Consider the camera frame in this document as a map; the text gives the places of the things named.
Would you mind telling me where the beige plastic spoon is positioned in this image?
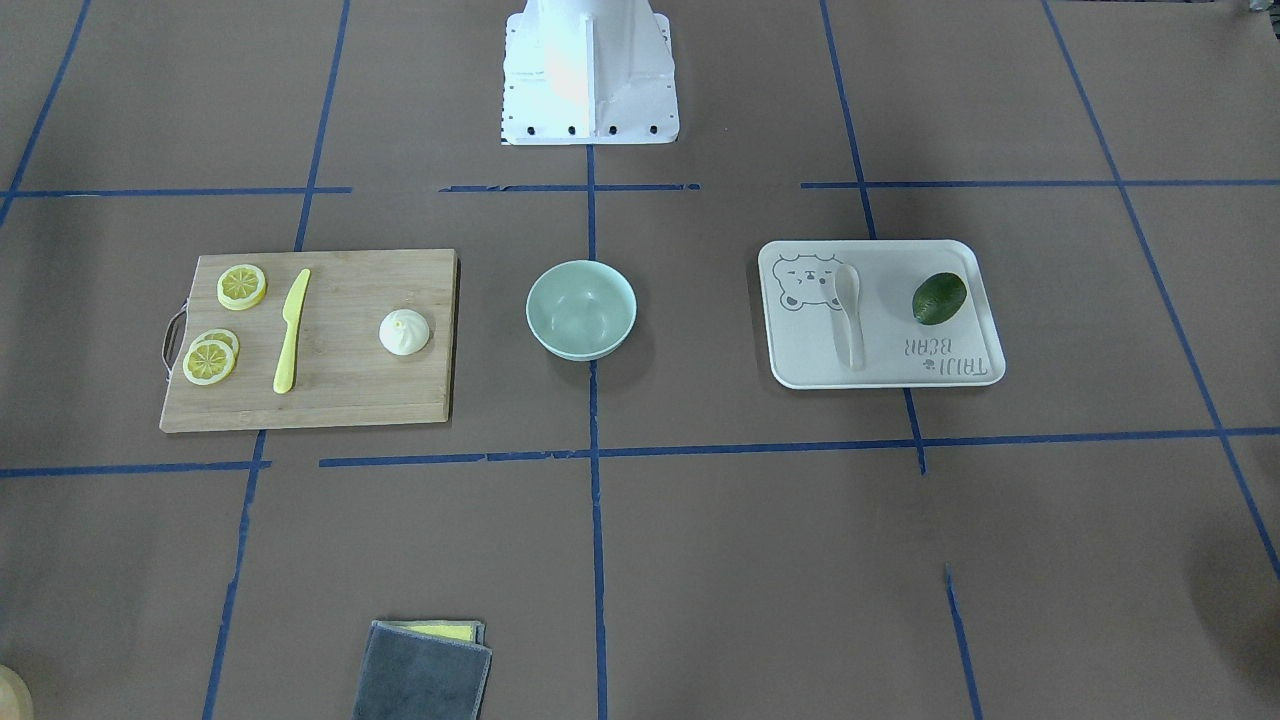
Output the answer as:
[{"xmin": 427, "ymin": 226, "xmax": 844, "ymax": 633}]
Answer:
[{"xmin": 835, "ymin": 264, "xmax": 867, "ymax": 372}]

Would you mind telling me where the light green bowl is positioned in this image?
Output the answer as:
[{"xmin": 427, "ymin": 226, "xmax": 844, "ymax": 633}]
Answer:
[{"xmin": 525, "ymin": 259, "xmax": 637, "ymax": 363}]

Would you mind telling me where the white steamed bun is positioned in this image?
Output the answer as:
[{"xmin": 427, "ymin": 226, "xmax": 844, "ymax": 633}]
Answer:
[{"xmin": 378, "ymin": 307, "xmax": 433, "ymax": 356}]

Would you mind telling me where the beige bear tray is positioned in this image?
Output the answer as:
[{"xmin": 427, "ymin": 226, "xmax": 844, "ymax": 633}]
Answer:
[{"xmin": 756, "ymin": 240, "xmax": 1007, "ymax": 389}]

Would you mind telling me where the green avocado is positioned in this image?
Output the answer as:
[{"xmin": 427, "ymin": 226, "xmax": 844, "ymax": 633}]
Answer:
[{"xmin": 911, "ymin": 272, "xmax": 969, "ymax": 325}]

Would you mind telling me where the yellow sponge cloth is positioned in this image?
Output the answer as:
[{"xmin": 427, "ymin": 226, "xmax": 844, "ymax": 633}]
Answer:
[{"xmin": 398, "ymin": 619, "xmax": 485, "ymax": 644}]

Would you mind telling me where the yellow plastic knife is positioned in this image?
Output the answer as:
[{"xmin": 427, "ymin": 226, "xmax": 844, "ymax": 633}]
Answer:
[{"xmin": 271, "ymin": 268, "xmax": 311, "ymax": 395}]

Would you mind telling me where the grey folded cloth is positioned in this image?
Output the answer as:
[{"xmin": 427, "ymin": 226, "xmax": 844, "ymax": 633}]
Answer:
[{"xmin": 351, "ymin": 619, "xmax": 492, "ymax": 719}]

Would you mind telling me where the lemon slice upper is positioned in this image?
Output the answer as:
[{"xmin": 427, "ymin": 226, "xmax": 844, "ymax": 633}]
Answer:
[{"xmin": 215, "ymin": 264, "xmax": 268, "ymax": 311}]

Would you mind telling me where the lemon slice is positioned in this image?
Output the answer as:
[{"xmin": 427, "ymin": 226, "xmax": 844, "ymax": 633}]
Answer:
[
  {"xmin": 191, "ymin": 328, "xmax": 241, "ymax": 355},
  {"xmin": 180, "ymin": 340, "xmax": 237, "ymax": 386},
  {"xmin": 215, "ymin": 264, "xmax": 268, "ymax": 311}
]

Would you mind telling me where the lemon slice lower back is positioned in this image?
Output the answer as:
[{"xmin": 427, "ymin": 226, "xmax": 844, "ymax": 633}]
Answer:
[{"xmin": 191, "ymin": 328, "xmax": 241, "ymax": 355}]

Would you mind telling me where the lemon slice lower front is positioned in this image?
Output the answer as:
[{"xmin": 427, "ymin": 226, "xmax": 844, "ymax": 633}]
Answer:
[{"xmin": 180, "ymin": 340, "xmax": 237, "ymax": 386}]

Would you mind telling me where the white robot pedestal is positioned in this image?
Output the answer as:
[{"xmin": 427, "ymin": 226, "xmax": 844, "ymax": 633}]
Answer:
[{"xmin": 500, "ymin": 1, "xmax": 681, "ymax": 146}]

